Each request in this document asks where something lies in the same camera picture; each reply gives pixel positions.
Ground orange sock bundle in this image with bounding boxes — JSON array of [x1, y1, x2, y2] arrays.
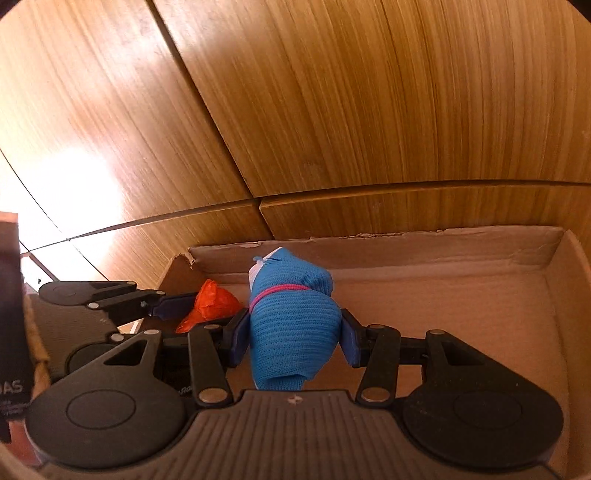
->
[[175, 279, 243, 334]]

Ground brown cardboard box tray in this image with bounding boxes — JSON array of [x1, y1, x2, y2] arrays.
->
[[147, 226, 590, 479]]

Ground blue sock with pink band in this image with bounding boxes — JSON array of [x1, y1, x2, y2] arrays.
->
[[249, 247, 342, 391]]

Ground wooden wardrobe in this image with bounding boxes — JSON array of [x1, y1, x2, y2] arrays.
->
[[1, 1, 590, 288]]

